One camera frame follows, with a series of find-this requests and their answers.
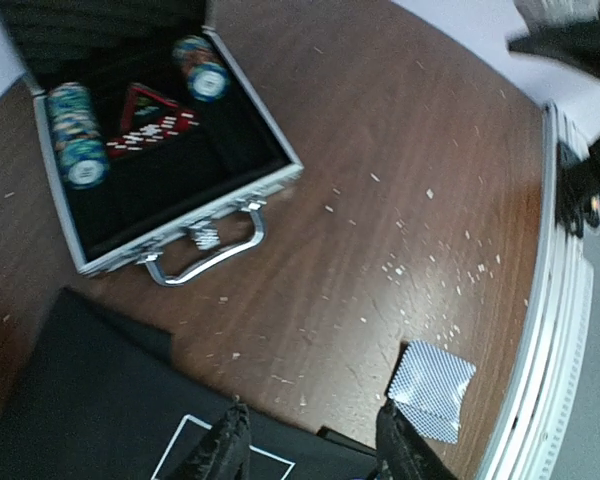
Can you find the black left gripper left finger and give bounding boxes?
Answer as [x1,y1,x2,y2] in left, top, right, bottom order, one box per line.
[167,401,251,480]

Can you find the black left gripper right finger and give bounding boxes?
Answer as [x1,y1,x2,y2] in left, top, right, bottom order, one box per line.
[374,402,455,480]

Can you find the dealt card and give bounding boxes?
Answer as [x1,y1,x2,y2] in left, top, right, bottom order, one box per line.
[388,340,476,444]

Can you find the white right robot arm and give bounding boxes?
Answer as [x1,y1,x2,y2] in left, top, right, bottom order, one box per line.
[507,1,600,188]

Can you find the black poker table mat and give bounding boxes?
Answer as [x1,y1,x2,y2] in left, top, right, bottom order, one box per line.
[0,289,375,479]

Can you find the aluminium poker chip case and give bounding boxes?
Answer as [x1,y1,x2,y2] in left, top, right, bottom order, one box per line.
[0,1,303,286]

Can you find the red dice set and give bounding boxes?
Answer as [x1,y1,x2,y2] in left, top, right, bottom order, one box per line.
[105,110,199,158]

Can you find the left chip row in case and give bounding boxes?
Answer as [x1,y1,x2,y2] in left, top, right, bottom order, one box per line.
[47,82,109,190]

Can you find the chip row in case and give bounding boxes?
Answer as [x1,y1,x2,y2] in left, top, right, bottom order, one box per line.
[172,35,230,102]
[47,82,109,190]

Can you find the red triangle card in case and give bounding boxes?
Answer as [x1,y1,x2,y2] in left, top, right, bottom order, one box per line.
[120,82,178,133]

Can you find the right chip row in case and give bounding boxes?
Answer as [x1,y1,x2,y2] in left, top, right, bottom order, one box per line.
[172,35,230,102]

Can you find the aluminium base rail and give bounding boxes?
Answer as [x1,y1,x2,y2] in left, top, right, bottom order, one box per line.
[476,103,594,479]

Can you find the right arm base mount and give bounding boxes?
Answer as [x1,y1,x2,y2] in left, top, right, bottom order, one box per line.
[556,141,600,239]

